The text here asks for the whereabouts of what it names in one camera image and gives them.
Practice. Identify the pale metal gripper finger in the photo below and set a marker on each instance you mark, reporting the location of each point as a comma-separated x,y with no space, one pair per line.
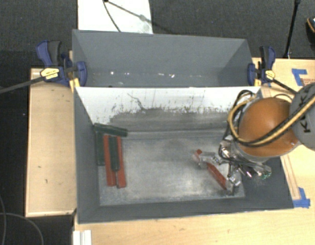
234,184
204,161

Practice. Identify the red-brown flat block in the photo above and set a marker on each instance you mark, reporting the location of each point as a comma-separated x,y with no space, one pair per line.
109,167
216,174

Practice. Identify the grey metal bin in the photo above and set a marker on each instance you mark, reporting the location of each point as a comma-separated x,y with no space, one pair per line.
157,162

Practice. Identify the dark green flat block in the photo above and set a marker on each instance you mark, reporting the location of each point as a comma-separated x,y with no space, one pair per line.
114,152

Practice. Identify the pale wood board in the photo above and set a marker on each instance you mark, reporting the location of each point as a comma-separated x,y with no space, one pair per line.
50,142

